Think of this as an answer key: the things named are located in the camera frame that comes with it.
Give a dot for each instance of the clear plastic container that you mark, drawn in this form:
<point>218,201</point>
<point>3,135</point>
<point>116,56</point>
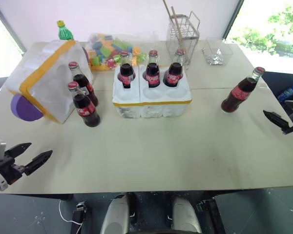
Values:
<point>217,54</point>

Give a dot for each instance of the wooden stick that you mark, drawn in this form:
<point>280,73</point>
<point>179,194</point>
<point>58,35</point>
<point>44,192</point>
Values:
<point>173,19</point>

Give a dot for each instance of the white foam box yellow tape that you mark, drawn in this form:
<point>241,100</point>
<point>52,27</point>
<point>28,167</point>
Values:
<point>48,85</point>

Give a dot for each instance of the black metal bracket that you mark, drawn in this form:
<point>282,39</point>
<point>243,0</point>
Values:
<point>207,214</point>

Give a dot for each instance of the small black clamp device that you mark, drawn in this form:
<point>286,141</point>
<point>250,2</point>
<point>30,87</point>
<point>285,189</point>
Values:
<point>80,210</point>

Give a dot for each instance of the silver left robot thigh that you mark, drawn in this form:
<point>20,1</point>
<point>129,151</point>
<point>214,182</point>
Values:
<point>116,215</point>

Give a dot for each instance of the silver robot thigh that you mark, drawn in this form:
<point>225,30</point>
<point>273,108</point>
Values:
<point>185,215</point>
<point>116,215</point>

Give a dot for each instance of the blue plastic water bottle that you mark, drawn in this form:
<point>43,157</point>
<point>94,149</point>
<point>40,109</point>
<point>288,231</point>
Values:
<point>286,93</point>

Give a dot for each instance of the bag of colourful blocks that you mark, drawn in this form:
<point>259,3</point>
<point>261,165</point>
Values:
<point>107,51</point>

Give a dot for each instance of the glass cola bottle red cap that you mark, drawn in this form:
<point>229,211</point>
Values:
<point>84,84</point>
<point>126,73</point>
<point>173,74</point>
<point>86,109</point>
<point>239,95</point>
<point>152,73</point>

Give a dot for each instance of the dark bin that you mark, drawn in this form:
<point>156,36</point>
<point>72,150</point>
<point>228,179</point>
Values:
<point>274,83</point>

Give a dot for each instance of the purple round lid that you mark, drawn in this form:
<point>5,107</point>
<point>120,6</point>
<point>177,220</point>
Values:
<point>23,108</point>

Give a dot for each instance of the green bottle yellow cap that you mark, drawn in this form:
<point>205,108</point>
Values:
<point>64,31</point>

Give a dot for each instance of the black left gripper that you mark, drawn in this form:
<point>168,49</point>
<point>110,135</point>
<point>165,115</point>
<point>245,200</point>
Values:
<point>8,169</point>

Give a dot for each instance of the silver right robot thigh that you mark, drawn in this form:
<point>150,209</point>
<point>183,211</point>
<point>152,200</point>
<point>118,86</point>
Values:
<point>185,215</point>

